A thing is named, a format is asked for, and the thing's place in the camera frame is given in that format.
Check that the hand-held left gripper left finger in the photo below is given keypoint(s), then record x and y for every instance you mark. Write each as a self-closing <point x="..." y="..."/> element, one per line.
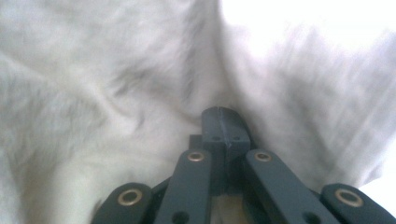
<point x="213" y="127"/>

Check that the beige shorts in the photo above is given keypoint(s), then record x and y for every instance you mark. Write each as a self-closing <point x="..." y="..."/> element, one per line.
<point x="93" y="93"/>

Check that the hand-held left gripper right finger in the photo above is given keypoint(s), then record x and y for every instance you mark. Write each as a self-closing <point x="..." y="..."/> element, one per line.
<point x="236" y="129"/>

